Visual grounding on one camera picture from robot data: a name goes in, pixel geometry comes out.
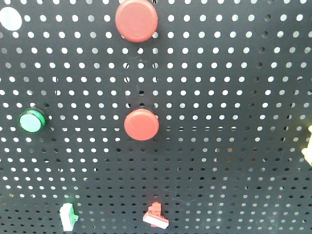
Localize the yellow handle knob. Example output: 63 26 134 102
301 136 312 166

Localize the red round knob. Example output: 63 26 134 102
115 0 158 43
124 109 159 141

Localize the green round push button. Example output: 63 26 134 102
18 108 47 134

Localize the red white toggle switch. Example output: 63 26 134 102
142 202 169 229

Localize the upper red round knob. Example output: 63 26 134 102
115 0 158 43

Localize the black perforated pegboard panel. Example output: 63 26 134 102
0 0 312 234

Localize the lower red round knob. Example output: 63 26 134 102
124 109 159 141

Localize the green white toggle switch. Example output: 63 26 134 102
59 203 78 232

